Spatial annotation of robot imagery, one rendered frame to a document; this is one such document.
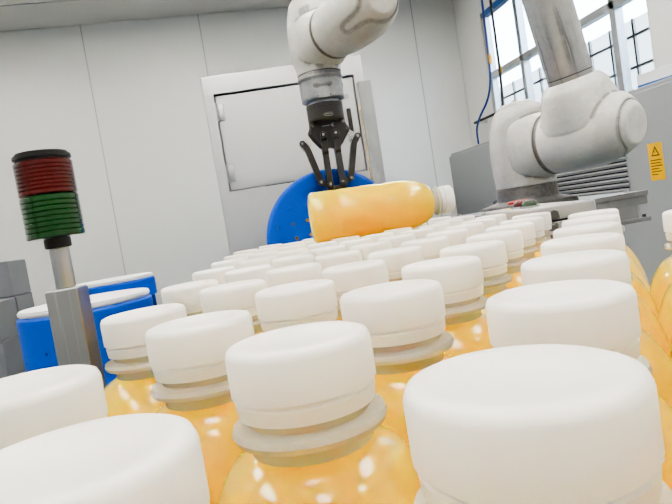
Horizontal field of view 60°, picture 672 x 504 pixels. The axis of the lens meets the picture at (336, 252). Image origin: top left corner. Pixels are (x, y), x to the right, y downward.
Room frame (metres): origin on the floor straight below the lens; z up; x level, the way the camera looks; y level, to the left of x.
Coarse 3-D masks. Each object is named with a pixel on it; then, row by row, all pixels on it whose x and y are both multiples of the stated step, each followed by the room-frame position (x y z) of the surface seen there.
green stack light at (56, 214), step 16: (64, 192) 0.67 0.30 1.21; (32, 208) 0.65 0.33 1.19; (48, 208) 0.65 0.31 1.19; (64, 208) 0.67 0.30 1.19; (80, 208) 0.69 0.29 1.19; (32, 224) 0.65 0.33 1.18; (48, 224) 0.65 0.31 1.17; (64, 224) 0.66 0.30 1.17; (80, 224) 0.68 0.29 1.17; (32, 240) 0.66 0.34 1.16
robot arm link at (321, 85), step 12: (312, 72) 1.15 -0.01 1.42; (324, 72) 1.15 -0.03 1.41; (336, 72) 1.17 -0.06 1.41; (300, 84) 1.18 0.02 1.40; (312, 84) 1.16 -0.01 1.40; (324, 84) 1.16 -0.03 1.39; (336, 84) 1.16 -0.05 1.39; (312, 96) 1.16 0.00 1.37; (324, 96) 1.16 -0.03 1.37; (336, 96) 1.17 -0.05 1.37
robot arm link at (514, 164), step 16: (496, 112) 1.52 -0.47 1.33; (512, 112) 1.46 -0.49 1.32; (528, 112) 1.45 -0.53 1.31; (496, 128) 1.49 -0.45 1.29; (512, 128) 1.45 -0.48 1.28; (528, 128) 1.41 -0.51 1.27; (496, 144) 1.49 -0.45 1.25; (512, 144) 1.45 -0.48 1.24; (528, 144) 1.41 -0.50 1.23; (496, 160) 1.50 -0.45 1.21; (512, 160) 1.45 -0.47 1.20; (528, 160) 1.42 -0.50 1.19; (496, 176) 1.51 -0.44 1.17; (512, 176) 1.47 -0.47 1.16; (528, 176) 1.45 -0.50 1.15; (544, 176) 1.44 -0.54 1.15
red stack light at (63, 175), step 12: (12, 168) 0.67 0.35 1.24; (24, 168) 0.65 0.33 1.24; (36, 168) 0.65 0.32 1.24; (48, 168) 0.66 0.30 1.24; (60, 168) 0.67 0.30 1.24; (72, 168) 0.69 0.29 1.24; (24, 180) 0.65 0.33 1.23; (36, 180) 0.65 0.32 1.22; (48, 180) 0.66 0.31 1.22; (60, 180) 0.67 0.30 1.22; (72, 180) 0.68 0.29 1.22; (24, 192) 0.66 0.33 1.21; (36, 192) 0.65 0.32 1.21; (48, 192) 0.66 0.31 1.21
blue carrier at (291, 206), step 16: (304, 176) 1.22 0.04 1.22; (336, 176) 1.22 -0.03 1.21; (288, 192) 1.21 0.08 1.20; (304, 192) 1.22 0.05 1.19; (272, 208) 1.21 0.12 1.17; (288, 208) 2.07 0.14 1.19; (304, 208) 1.21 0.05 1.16; (272, 224) 1.21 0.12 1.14; (288, 224) 1.21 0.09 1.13; (304, 224) 1.21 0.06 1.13; (272, 240) 1.21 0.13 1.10; (288, 240) 1.21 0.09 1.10
